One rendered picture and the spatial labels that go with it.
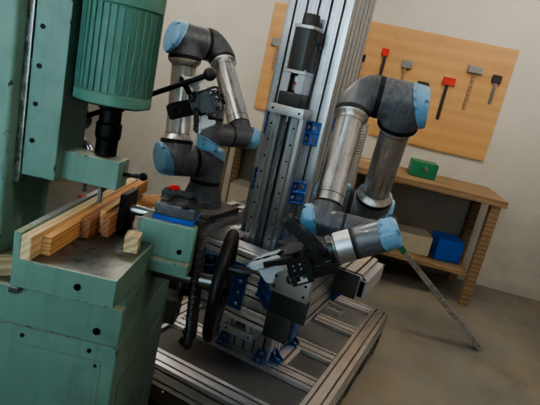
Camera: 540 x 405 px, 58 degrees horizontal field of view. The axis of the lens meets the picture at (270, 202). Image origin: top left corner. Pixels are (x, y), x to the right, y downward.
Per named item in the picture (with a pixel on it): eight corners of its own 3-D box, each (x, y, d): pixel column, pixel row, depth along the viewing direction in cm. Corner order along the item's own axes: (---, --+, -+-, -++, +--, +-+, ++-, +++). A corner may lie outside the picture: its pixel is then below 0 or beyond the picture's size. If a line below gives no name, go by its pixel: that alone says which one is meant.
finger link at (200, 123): (214, 128, 128) (213, 107, 134) (192, 133, 128) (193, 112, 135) (218, 137, 130) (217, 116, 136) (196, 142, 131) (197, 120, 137)
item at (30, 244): (29, 261, 95) (31, 237, 93) (18, 259, 95) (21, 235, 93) (133, 194, 153) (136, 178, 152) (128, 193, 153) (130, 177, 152)
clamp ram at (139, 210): (145, 236, 119) (150, 201, 117) (115, 229, 119) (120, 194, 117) (156, 226, 128) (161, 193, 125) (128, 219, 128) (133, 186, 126)
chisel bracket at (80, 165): (115, 197, 117) (120, 162, 115) (58, 184, 117) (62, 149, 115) (125, 190, 124) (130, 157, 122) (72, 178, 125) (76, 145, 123)
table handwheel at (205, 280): (241, 258, 144) (216, 356, 129) (175, 243, 144) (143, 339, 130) (247, 210, 119) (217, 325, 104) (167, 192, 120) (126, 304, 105)
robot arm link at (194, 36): (200, 179, 177) (215, 25, 171) (161, 177, 169) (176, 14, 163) (186, 175, 187) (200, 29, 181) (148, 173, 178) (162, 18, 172)
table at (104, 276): (159, 321, 95) (164, 292, 94) (8, 285, 96) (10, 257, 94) (214, 231, 154) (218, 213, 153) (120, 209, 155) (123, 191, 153)
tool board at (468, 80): (484, 161, 403) (521, 50, 381) (252, 108, 431) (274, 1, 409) (483, 161, 408) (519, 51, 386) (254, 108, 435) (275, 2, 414)
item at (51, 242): (49, 256, 98) (51, 238, 97) (39, 254, 98) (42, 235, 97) (146, 191, 159) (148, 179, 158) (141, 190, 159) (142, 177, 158)
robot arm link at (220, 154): (227, 184, 186) (233, 149, 182) (194, 182, 178) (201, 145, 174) (212, 175, 195) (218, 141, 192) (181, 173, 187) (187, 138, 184)
